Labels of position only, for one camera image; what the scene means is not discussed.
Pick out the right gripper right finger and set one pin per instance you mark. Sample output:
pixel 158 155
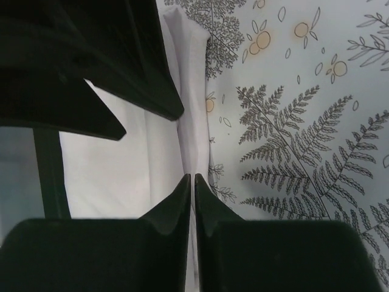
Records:
pixel 276 255

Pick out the white t shirt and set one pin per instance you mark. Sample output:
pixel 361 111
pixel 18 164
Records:
pixel 125 179

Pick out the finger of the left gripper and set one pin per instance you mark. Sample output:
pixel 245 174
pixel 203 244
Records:
pixel 42 86
pixel 129 34

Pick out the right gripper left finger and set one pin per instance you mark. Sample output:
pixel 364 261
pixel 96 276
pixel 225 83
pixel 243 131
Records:
pixel 144 254

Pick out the floral tablecloth mat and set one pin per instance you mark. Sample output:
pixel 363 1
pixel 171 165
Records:
pixel 297 107

